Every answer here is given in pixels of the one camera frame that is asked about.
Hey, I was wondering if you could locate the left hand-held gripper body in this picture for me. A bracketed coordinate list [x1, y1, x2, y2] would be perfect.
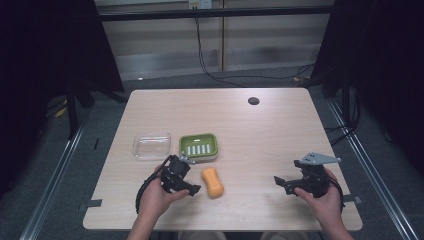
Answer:
[161, 153, 197, 194]

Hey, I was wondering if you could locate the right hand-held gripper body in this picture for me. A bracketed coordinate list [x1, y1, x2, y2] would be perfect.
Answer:
[293, 151, 343, 199]

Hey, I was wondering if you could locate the green soap dish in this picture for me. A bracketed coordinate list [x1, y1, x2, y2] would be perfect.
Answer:
[178, 132, 220, 164]

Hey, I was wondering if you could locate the person's right hand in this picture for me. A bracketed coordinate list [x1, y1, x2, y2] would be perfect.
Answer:
[294, 167, 345, 231]

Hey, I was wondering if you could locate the person's left hand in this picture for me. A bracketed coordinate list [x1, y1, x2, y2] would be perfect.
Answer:
[137, 165, 190, 222]

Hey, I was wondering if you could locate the clear plastic container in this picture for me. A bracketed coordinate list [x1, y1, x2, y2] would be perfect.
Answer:
[131, 132, 172, 162]

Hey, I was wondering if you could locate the person's right leg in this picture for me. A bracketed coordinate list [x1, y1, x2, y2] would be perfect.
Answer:
[259, 231, 323, 240]

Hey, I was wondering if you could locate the person's leg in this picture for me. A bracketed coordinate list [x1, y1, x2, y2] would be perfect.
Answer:
[259, 231, 323, 240]
[177, 231, 228, 240]

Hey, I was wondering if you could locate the person's left leg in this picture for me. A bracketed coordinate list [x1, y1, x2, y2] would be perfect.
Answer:
[177, 231, 228, 240]

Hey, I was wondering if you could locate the black metal stand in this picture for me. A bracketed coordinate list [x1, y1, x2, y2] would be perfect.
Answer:
[65, 79, 96, 141]

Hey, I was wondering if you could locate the yellow floor tape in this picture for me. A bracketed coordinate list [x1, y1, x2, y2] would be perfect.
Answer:
[54, 99, 69, 118]

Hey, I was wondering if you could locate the dark curtain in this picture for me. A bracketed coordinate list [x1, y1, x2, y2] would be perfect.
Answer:
[308, 0, 424, 176]
[0, 0, 126, 199]

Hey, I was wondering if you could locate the black horizontal metal bar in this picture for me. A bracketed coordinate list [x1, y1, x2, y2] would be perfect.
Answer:
[99, 5, 335, 22]

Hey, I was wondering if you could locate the right hand-held gripper black cable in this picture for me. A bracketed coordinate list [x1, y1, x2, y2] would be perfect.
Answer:
[328, 175, 346, 208]

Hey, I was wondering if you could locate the grey table edge bracket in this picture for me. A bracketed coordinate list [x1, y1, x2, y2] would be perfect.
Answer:
[77, 198, 103, 213]
[343, 194, 363, 205]

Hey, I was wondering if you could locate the metal floor rail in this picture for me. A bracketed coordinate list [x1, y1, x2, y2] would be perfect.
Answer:
[19, 121, 86, 240]
[325, 97, 419, 240]

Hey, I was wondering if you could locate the bundle of black floor cables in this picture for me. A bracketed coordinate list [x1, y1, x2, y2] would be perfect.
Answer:
[324, 88, 363, 147]

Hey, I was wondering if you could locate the black wall cable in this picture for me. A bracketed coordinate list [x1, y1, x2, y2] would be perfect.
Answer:
[194, 17, 316, 88]

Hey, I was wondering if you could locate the white wall power outlet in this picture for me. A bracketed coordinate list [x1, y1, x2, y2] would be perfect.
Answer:
[188, 0, 214, 10]

